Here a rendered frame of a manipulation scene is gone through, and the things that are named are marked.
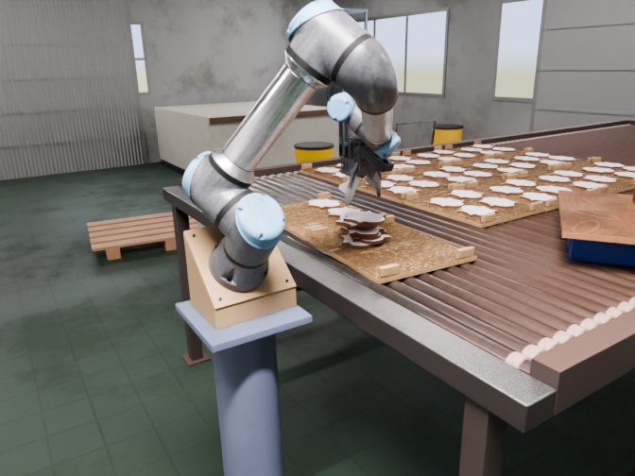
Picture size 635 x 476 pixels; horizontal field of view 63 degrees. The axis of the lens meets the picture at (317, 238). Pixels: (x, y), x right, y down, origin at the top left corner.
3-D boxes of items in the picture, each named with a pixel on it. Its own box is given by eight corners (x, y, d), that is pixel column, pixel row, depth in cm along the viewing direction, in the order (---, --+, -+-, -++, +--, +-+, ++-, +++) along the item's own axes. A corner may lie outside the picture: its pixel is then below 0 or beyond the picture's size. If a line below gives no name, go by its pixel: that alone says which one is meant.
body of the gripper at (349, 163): (357, 172, 167) (357, 134, 163) (377, 176, 160) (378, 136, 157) (339, 176, 162) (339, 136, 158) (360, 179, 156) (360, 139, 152)
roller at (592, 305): (625, 337, 117) (628, 318, 116) (248, 185, 273) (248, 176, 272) (636, 331, 120) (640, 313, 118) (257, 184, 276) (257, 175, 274)
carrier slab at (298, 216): (304, 241, 172) (303, 236, 171) (255, 212, 206) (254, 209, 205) (389, 224, 188) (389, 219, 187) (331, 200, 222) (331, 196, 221)
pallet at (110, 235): (216, 215, 541) (215, 204, 538) (246, 238, 468) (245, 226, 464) (85, 235, 486) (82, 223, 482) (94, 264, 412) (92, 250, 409)
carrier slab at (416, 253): (377, 284, 137) (377, 279, 136) (307, 241, 171) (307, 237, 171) (477, 260, 152) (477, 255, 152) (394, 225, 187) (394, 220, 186)
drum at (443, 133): (466, 173, 719) (470, 126, 699) (444, 177, 698) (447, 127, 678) (445, 168, 752) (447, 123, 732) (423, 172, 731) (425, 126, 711)
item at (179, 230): (188, 366, 269) (170, 207, 242) (180, 356, 279) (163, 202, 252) (211, 359, 275) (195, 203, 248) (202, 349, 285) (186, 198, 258)
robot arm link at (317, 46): (209, 234, 117) (367, 30, 98) (166, 189, 120) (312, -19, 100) (236, 227, 128) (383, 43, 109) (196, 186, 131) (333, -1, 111)
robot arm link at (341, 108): (364, 114, 137) (380, 110, 146) (334, 87, 139) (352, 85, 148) (348, 137, 142) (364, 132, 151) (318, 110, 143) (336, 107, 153)
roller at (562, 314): (599, 350, 112) (603, 331, 110) (231, 188, 268) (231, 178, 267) (612, 344, 115) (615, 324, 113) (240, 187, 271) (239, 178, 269)
